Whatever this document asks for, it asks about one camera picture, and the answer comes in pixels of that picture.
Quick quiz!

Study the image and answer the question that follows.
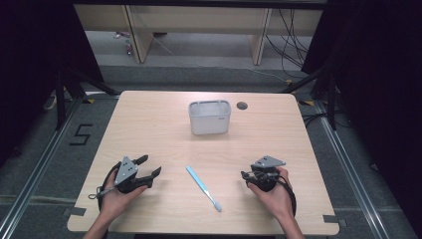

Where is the black tape patch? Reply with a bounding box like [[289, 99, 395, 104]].
[[322, 214, 347, 228], [63, 206, 88, 217]]

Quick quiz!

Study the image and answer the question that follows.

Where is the grey metal ring pin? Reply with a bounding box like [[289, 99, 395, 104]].
[[88, 186, 117, 200]]

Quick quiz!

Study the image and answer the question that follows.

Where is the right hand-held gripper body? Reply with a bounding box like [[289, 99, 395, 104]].
[[246, 154, 288, 193]]

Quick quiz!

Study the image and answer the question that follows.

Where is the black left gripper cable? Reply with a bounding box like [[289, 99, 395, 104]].
[[97, 160, 122, 212]]

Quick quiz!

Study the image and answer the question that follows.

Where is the light blue toothbrush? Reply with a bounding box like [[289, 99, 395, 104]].
[[185, 164, 223, 213]]

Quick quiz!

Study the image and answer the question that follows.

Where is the white plastic container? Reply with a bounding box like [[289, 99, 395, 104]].
[[188, 99, 232, 136]]

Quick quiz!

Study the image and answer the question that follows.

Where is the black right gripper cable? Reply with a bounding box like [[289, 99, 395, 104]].
[[277, 173, 298, 218]]

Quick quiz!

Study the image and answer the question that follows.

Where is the beige wooden desk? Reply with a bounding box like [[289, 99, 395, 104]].
[[73, 3, 324, 66]]

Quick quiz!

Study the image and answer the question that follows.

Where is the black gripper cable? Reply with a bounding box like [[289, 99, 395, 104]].
[[97, 160, 122, 212], [277, 173, 298, 218]]

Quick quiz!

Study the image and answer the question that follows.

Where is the person's left hand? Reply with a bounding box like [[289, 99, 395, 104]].
[[99, 169, 149, 222]]

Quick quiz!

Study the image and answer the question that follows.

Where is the person's right hand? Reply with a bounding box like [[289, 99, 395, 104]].
[[247, 166, 295, 222]]

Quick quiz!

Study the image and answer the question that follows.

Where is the black metal stand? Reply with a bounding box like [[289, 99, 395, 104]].
[[54, 65, 121, 131], [279, 63, 340, 131]]

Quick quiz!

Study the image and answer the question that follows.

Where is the aluminium floor rail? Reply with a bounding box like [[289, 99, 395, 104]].
[[0, 96, 85, 239], [313, 99, 392, 239]]

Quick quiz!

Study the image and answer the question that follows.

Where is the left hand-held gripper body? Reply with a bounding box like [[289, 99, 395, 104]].
[[112, 155, 155, 195]]

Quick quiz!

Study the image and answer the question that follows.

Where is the bundle of black cables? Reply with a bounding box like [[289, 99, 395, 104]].
[[265, 8, 314, 80]]

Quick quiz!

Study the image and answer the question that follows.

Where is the dark curtain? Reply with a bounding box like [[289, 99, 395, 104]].
[[301, 0, 422, 230], [0, 0, 105, 167]]

